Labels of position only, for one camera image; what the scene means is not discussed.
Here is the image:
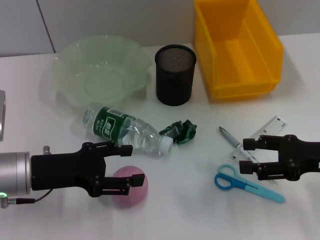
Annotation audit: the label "translucent green fruit bowl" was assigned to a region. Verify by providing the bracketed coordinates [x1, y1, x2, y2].
[51, 34, 153, 108]

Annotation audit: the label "yellow plastic bin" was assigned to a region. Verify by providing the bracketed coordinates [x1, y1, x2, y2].
[194, 0, 285, 101]

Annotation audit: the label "pink peach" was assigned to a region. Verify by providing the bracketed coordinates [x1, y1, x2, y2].
[111, 165, 150, 209]

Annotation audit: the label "clear green-label water bottle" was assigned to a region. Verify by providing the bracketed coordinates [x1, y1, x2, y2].
[82, 105, 174, 159]

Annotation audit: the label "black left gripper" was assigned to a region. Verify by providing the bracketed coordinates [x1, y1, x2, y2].
[31, 140, 146, 198]

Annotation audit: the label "clear plastic ruler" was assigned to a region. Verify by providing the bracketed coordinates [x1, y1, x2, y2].
[229, 115, 288, 165]

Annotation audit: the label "green plastic wrapper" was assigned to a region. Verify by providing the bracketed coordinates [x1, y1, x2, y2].
[158, 119, 198, 145]

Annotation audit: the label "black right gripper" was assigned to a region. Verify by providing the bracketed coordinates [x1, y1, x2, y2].
[239, 134, 320, 182]

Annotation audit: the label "grey clear ballpoint pen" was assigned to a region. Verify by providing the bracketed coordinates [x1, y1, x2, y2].
[218, 126, 279, 186]

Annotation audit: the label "blue scissors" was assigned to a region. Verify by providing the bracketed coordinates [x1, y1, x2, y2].
[214, 163, 286, 204]

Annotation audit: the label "left arm grey cable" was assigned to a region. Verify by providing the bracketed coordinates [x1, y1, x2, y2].
[7, 188, 55, 205]

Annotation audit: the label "black mesh pen holder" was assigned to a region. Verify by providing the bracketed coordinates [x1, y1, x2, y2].
[154, 44, 198, 107]

